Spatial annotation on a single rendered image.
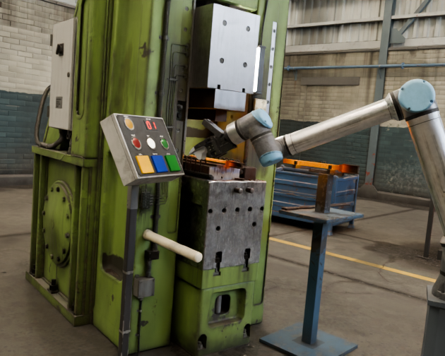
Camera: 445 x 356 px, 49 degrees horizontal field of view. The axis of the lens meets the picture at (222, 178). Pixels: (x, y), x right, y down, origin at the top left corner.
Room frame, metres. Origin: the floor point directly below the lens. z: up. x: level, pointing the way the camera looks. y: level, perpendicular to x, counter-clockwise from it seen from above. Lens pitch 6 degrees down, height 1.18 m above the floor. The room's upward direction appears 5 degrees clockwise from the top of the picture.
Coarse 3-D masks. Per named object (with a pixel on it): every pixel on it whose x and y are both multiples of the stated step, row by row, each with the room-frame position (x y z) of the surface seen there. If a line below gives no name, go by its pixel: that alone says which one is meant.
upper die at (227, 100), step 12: (192, 96) 2.59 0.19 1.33; (204, 96) 2.51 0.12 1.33; (216, 96) 2.44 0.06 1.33; (228, 96) 2.49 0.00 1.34; (240, 96) 2.54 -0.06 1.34; (192, 108) 2.71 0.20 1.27; (204, 108) 2.56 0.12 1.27; (216, 108) 2.45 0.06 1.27; (228, 108) 2.49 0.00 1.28; (240, 108) 2.54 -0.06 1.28
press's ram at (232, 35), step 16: (208, 16) 2.43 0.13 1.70; (224, 16) 2.45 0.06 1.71; (240, 16) 2.51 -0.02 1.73; (256, 16) 2.58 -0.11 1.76; (208, 32) 2.42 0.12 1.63; (224, 32) 2.45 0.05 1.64; (240, 32) 2.52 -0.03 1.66; (256, 32) 2.58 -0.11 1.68; (208, 48) 2.42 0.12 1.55; (224, 48) 2.46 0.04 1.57; (240, 48) 2.52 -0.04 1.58; (256, 48) 2.59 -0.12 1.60; (192, 64) 2.52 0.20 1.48; (208, 64) 2.41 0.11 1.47; (224, 64) 2.46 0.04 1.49; (240, 64) 2.53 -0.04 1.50; (192, 80) 2.51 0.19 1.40; (208, 80) 2.41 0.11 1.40; (224, 80) 2.47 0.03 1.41; (240, 80) 2.53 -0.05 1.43
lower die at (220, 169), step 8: (184, 160) 2.70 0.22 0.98; (192, 160) 2.64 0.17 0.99; (208, 160) 2.61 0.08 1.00; (192, 168) 2.55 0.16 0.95; (208, 168) 2.44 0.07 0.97; (216, 168) 2.47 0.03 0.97; (224, 168) 2.50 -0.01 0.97; (232, 168) 2.53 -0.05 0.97; (216, 176) 2.47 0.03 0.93; (224, 176) 2.50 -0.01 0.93; (232, 176) 2.53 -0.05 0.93
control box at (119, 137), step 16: (112, 128) 1.93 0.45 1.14; (128, 128) 1.96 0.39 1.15; (144, 128) 2.06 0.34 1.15; (160, 128) 2.17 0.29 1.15; (112, 144) 1.93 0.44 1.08; (128, 144) 1.91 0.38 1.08; (144, 144) 2.01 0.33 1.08; (160, 144) 2.11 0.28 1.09; (128, 160) 1.89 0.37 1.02; (128, 176) 1.89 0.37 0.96; (144, 176) 1.90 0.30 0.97; (160, 176) 2.00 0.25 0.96; (176, 176) 2.13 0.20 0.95
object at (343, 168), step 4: (284, 160) 2.69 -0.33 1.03; (288, 160) 2.67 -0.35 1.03; (292, 160) 2.65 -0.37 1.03; (296, 160) 2.64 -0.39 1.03; (300, 160) 2.64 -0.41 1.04; (300, 164) 2.62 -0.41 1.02; (304, 164) 2.60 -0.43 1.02; (308, 164) 2.59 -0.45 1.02; (312, 164) 2.57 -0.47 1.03; (316, 164) 2.55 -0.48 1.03; (320, 164) 2.54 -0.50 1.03; (324, 164) 2.52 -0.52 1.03; (328, 164) 2.53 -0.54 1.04; (344, 164) 2.45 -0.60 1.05; (332, 168) 2.49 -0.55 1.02; (336, 168) 2.48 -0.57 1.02; (340, 168) 2.45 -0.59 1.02; (344, 168) 2.46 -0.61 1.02; (348, 168) 2.44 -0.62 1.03; (352, 168) 2.43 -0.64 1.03; (356, 168) 2.41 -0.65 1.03; (344, 172) 2.45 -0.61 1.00; (348, 172) 2.43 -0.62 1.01; (352, 172) 2.42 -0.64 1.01; (356, 172) 2.41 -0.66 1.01
